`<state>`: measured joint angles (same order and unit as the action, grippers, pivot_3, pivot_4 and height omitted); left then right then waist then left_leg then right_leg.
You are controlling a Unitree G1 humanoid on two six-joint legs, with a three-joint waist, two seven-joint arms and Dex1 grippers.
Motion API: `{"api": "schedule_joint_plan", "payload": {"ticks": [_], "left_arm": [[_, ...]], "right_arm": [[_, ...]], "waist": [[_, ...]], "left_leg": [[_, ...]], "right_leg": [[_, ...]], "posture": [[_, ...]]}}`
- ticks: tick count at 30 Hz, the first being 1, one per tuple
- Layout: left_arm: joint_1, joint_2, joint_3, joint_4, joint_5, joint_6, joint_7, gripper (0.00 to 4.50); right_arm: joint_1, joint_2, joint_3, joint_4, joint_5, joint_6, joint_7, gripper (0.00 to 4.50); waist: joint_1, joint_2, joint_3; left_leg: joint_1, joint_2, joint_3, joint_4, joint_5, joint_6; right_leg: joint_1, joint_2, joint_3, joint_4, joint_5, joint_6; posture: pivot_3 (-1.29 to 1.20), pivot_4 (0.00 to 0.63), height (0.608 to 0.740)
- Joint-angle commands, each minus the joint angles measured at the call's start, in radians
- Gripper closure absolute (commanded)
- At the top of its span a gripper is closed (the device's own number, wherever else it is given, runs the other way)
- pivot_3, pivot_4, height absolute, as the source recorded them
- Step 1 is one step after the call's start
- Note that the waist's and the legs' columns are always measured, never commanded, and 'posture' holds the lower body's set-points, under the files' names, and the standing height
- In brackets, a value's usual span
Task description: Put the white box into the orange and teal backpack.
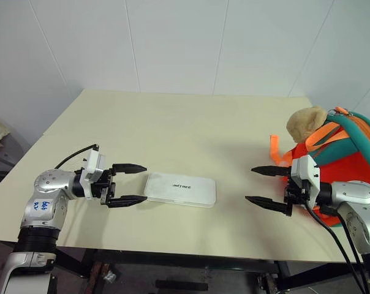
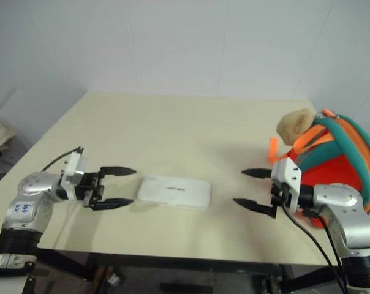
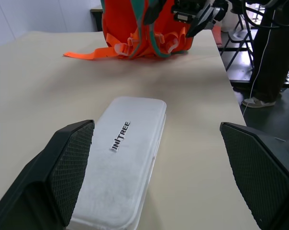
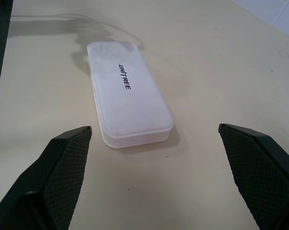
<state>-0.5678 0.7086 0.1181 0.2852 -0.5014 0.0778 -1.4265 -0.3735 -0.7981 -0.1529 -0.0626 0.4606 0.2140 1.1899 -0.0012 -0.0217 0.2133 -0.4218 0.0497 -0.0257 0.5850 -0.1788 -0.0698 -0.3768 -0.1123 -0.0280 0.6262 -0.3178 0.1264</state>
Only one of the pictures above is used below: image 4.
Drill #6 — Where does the white translucent plastic case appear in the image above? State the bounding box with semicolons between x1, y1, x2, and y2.
86;40;175;149

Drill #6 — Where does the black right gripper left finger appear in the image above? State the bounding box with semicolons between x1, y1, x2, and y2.
0;126;92;230

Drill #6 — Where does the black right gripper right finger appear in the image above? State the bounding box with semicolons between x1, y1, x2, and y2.
218;123;289;230

